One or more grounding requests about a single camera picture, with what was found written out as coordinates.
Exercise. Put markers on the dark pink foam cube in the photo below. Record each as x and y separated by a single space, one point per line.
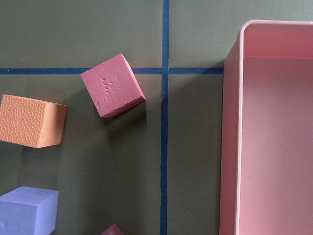
112 230

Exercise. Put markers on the pink plastic tray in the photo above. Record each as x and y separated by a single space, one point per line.
267 131

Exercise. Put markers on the orange foam cube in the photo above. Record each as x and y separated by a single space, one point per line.
31 122

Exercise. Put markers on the purple foam cube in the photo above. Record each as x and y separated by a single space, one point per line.
28 211

